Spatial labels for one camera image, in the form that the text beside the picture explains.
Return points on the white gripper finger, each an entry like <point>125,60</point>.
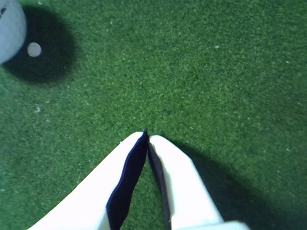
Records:
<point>184,187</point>
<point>91,191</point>

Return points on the long green turf mat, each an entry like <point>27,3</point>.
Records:
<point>192,83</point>

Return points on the small white dot marker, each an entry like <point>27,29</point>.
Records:
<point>34,49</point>

